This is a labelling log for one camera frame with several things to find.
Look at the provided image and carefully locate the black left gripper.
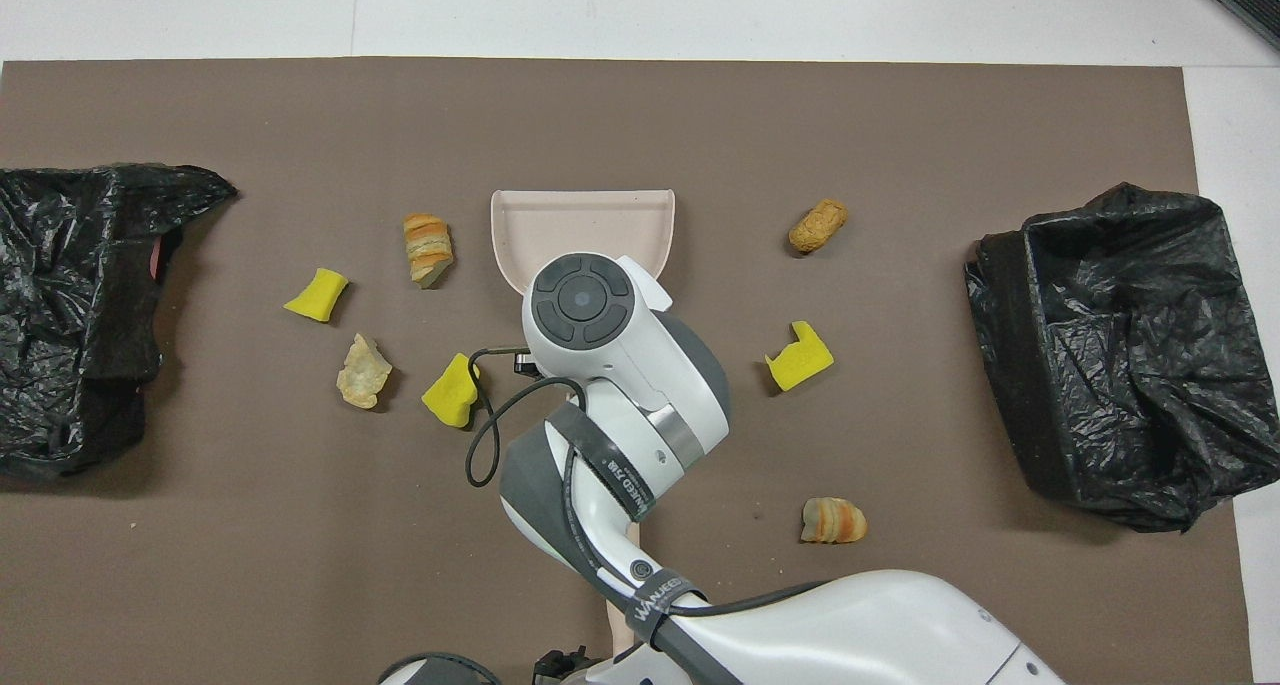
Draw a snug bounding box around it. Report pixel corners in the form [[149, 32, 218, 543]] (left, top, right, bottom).
[[533, 645, 593, 685]]

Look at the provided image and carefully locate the beige brush with black bristles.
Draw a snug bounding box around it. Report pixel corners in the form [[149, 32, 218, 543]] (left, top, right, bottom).
[[603, 521, 644, 658]]

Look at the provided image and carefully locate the bumpy yellow sponge piece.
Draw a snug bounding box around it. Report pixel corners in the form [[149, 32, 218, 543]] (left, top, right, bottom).
[[421, 353, 481, 429]]

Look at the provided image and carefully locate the beige plastic dustpan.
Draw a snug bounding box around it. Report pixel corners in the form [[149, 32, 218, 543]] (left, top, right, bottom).
[[490, 189, 677, 296]]

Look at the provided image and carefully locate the striped orange bread chunk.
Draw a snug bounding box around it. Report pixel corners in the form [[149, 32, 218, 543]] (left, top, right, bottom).
[[402, 213, 455, 290]]

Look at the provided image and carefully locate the pale crumbly bread chunk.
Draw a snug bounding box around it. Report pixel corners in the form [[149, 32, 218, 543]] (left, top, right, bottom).
[[336, 333, 394, 410]]

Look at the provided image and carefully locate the smooth yellow sponge piece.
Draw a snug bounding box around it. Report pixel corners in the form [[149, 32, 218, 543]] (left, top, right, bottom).
[[283, 268, 350, 324]]

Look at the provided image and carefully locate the notched yellow sponge piece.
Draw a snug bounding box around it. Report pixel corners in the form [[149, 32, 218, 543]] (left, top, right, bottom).
[[765, 320, 835, 394]]

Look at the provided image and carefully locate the rounded striped bread roll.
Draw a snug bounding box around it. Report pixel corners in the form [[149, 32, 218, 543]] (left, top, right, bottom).
[[800, 497, 868, 545]]

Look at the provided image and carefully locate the brown peanut shaped bread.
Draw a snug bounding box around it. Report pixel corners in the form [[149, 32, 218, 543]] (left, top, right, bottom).
[[788, 198, 849, 254]]

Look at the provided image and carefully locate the black bag lined trash bin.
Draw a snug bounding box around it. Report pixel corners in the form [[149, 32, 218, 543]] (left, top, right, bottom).
[[963, 181, 1280, 534], [0, 163, 241, 481]]

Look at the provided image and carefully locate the brown table mat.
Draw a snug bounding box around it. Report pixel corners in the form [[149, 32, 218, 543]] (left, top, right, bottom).
[[0, 57, 1258, 685]]

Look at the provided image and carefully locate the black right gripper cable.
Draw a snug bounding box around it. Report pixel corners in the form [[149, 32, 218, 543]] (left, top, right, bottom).
[[464, 345, 591, 489]]

